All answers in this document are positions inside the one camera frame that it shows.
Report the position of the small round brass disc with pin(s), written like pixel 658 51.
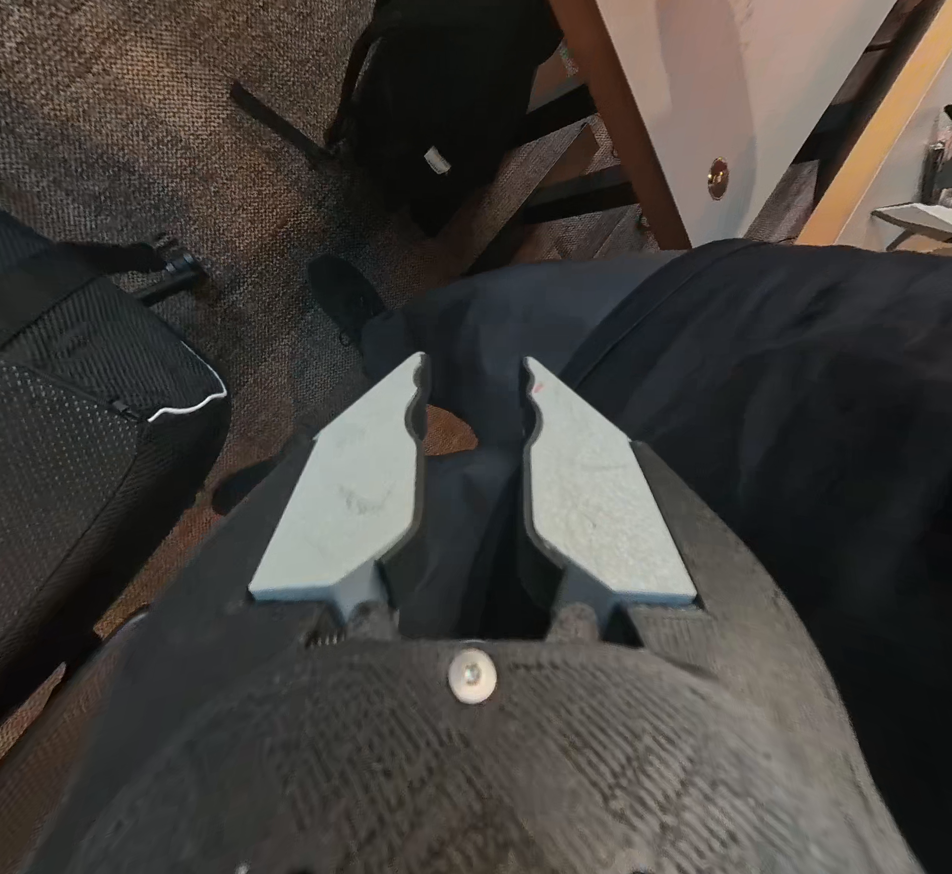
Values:
pixel 718 179

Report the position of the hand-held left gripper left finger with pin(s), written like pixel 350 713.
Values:
pixel 349 495

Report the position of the black backpack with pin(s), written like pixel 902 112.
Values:
pixel 446 71

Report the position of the person's black jacket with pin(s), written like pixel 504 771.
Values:
pixel 803 405

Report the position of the black mesh office chair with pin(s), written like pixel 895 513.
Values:
pixel 89 480

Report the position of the person's black shoe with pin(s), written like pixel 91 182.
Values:
pixel 346 294

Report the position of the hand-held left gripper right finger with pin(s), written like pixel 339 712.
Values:
pixel 595 502

